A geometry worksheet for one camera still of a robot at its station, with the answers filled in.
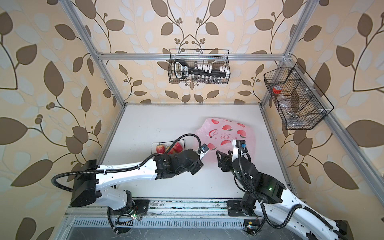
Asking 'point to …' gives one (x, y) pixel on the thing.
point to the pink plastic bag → (218, 133)
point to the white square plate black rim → (166, 144)
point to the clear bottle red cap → (286, 103)
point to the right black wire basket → (301, 104)
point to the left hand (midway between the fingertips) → (203, 157)
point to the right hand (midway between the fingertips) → (222, 154)
